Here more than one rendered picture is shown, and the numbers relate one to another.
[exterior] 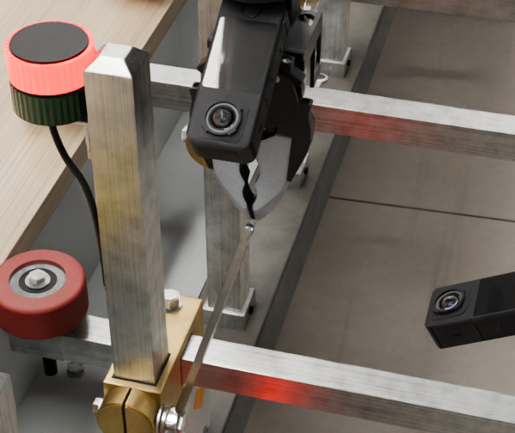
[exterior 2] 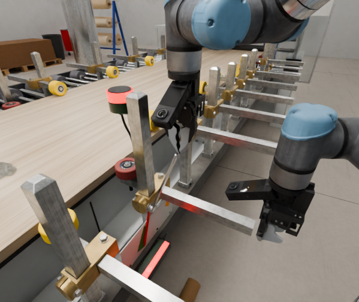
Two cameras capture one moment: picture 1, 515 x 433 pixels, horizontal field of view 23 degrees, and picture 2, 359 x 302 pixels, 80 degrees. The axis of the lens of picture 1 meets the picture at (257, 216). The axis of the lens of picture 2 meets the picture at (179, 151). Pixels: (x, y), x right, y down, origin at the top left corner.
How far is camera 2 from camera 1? 42 cm
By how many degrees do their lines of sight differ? 12
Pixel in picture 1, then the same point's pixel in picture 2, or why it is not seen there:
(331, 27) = (224, 124)
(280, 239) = (202, 168)
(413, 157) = (244, 162)
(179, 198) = not seen: hidden behind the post
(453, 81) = not seen: hidden behind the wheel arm
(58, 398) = not seen: hidden behind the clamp
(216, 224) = (181, 160)
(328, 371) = (198, 202)
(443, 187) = (249, 169)
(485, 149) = (253, 148)
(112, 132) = (133, 117)
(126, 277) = (139, 164)
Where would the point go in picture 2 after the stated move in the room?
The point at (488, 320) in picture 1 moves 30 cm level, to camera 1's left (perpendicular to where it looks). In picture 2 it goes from (244, 193) to (121, 174)
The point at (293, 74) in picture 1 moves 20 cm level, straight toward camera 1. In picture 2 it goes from (190, 106) to (160, 155)
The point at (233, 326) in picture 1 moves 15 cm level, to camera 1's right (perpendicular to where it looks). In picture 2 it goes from (184, 187) to (221, 193)
